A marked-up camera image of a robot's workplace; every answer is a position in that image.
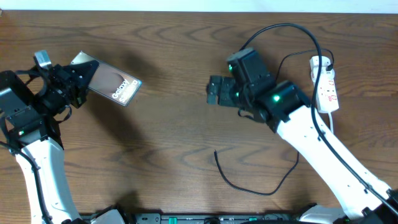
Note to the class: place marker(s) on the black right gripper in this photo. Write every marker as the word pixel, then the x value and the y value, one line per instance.
pixel 227 85

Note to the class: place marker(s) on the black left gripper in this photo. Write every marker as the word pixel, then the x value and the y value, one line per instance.
pixel 73 83

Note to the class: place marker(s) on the gold Samsung Galaxy smartphone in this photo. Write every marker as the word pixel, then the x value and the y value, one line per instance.
pixel 109 81

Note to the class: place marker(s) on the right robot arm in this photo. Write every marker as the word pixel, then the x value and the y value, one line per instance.
pixel 286 110

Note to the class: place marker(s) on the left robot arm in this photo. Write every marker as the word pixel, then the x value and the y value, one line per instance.
pixel 30 101

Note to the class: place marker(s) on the white USB charger plug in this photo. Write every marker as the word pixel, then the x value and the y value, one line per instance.
pixel 317 61

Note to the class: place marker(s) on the white power strip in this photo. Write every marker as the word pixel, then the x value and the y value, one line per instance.
pixel 326 97

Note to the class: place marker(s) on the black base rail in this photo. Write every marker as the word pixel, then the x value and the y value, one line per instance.
pixel 157 218

